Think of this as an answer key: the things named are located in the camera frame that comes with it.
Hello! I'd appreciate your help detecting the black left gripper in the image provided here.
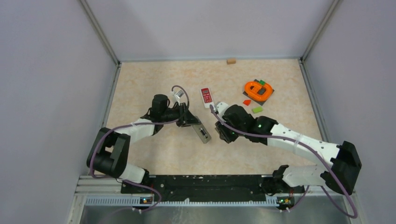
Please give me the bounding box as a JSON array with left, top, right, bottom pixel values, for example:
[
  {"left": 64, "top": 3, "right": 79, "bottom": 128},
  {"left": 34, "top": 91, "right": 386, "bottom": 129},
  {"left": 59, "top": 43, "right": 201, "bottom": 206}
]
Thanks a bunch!
[{"left": 161, "top": 102, "right": 200, "bottom": 127}]

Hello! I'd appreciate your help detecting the grey remote control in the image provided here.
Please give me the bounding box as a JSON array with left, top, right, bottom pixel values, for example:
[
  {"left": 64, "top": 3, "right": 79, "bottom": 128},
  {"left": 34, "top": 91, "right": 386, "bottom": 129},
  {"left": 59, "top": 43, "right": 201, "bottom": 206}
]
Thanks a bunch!
[{"left": 191, "top": 123, "right": 212, "bottom": 144}]

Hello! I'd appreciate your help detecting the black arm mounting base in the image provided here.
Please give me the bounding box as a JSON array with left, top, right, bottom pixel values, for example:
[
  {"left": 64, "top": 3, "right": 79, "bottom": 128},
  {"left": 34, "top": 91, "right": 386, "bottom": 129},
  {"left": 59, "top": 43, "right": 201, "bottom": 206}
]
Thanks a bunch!
[{"left": 120, "top": 175, "right": 305, "bottom": 203}]

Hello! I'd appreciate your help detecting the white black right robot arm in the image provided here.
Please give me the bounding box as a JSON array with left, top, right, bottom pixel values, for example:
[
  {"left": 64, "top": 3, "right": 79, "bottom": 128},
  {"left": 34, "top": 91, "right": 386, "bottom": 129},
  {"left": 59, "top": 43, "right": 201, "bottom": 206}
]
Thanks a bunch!
[{"left": 210, "top": 102, "right": 362, "bottom": 196}]

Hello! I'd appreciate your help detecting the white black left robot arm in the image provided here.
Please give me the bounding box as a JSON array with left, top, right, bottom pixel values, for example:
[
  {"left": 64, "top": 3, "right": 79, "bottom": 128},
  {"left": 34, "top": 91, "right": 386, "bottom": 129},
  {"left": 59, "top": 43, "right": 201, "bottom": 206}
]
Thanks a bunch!
[{"left": 86, "top": 94, "right": 202, "bottom": 193}]

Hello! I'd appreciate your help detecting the red white remote control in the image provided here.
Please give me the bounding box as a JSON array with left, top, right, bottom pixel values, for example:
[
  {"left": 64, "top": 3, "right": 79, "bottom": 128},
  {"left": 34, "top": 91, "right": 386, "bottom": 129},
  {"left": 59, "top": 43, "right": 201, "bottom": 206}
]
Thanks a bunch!
[{"left": 200, "top": 87, "right": 214, "bottom": 109}]

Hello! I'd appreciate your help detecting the red wedge block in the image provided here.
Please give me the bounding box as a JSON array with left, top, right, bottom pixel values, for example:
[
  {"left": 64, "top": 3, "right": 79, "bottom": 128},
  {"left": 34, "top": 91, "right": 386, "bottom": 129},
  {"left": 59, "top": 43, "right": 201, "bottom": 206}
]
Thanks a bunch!
[{"left": 243, "top": 99, "right": 251, "bottom": 106}]

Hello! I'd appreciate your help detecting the light green block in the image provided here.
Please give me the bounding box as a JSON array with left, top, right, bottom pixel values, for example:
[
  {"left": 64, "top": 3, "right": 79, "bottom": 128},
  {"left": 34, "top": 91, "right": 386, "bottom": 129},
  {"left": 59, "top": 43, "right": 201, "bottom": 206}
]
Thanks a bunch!
[{"left": 252, "top": 106, "right": 263, "bottom": 114}]

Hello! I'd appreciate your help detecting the small wooden block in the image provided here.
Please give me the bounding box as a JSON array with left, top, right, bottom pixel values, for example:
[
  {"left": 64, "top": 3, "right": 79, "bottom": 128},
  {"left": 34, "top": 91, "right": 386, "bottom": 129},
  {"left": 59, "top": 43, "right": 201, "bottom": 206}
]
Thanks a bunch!
[{"left": 226, "top": 58, "right": 236, "bottom": 65}]

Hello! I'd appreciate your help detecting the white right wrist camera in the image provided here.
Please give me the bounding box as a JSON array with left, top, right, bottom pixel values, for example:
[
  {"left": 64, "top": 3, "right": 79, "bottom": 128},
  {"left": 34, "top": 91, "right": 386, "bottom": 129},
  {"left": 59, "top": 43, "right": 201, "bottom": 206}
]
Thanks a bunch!
[{"left": 215, "top": 102, "right": 229, "bottom": 117}]

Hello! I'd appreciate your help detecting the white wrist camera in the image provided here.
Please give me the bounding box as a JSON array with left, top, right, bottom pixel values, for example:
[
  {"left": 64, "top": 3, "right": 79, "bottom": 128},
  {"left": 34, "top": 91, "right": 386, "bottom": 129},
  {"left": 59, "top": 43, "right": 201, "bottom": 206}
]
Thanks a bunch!
[
  {"left": 170, "top": 90, "right": 185, "bottom": 105},
  {"left": 215, "top": 102, "right": 229, "bottom": 117}
]

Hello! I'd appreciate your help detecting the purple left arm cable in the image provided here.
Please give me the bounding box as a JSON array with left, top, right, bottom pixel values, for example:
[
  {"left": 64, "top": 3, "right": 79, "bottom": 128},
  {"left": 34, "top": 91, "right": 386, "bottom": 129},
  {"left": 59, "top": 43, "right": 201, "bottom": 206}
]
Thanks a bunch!
[{"left": 89, "top": 85, "right": 190, "bottom": 214}]

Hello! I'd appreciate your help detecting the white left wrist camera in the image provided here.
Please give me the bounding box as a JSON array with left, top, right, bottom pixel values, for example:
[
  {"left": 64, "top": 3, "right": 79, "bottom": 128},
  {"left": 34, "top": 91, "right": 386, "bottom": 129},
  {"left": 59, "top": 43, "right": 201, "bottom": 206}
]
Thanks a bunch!
[{"left": 170, "top": 90, "right": 185, "bottom": 105}]

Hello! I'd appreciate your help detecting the white cable duct strip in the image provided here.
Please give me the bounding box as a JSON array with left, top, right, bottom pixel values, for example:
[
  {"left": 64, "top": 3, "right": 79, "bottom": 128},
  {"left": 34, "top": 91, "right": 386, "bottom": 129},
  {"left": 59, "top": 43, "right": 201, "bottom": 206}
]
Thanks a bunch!
[{"left": 85, "top": 196, "right": 279, "bottom": 207}]

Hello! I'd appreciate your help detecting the aluminium frame rail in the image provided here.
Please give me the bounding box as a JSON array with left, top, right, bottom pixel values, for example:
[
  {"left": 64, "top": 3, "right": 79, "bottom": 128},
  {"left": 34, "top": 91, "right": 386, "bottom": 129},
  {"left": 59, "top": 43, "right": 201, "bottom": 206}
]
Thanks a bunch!
[{"left": 299, "top": 0, "right": 344, "bottom": 63}]

